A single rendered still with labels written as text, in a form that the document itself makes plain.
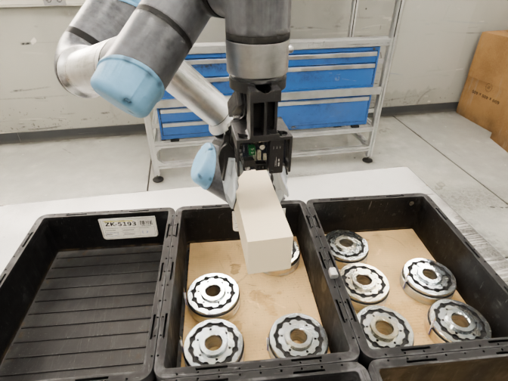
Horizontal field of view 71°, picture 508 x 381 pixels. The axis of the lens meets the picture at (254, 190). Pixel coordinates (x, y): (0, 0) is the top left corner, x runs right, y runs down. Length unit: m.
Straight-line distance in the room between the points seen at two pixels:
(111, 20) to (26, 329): 0.61
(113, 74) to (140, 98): 0.04
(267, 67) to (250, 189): 0.21
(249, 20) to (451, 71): 3.86
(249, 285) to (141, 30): 0.53
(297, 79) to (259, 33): 2.14
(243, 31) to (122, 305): 0.58
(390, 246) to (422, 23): 3.12
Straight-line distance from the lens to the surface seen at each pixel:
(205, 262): 0.83
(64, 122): 3.61
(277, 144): 0.45
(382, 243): 0.92
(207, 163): 0.94
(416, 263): 0.86
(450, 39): 4.08
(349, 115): 2.79
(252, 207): 0.52
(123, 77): 0.43
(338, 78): 2.65
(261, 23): 0.41
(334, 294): 0.65
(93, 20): 0.82
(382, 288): 0.78
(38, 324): 0.83
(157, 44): 0.44
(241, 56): 0.42
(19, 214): 1.40
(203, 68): 2.42
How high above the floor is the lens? 1.42
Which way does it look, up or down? 34 degrees down
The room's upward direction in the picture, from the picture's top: straight up
